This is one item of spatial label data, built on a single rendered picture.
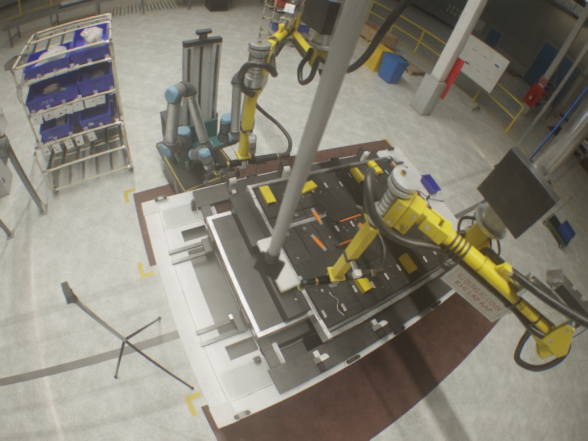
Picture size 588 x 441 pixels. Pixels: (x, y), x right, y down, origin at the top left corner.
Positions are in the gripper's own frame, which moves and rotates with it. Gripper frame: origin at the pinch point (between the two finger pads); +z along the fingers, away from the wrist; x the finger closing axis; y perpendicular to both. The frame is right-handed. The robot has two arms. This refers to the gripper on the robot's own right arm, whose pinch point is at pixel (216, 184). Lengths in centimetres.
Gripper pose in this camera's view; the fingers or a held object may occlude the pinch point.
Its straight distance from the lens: 258.1
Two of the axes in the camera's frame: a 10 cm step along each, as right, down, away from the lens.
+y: -7.1, -3.8, 5.9
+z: 1.6, 7.3, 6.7
